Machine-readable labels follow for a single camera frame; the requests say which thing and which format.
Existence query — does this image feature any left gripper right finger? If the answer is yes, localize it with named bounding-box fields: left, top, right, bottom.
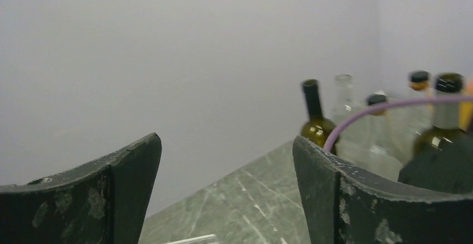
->
left=292, top=136, right=472, bottom=243

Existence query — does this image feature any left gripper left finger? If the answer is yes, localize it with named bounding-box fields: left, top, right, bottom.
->
left=1, top=133, right=162, bottom=243

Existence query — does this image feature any clear bottle white label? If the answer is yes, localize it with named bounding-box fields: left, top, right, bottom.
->
left=336, top=109, right=402, bottom=181

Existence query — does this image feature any dark green wine bottle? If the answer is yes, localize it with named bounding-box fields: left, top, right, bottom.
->
left=300, top=79, right=336, bottom=147

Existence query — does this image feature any clear amber liquor bottle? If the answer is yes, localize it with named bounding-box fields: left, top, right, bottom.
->
left=392, top=70, right=435, bottom=162

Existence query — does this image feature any silver capped dark bottle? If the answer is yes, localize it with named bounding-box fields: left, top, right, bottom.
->
left=398, top=73, right=472, bottom=194

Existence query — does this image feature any clear glass flask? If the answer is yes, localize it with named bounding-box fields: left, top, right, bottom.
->
left=331, top=74, right=369, bottom=147

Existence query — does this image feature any white cylinder orange face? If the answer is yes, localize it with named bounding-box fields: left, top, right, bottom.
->
left=459, top=76, right=472, bottom=131

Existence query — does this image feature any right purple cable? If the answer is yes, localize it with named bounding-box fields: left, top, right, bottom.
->
left=323, top=94, right=473, bottom=154

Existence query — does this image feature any white wire wine rack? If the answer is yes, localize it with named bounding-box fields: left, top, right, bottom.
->
left=165, top=234, right=220, bottom=244

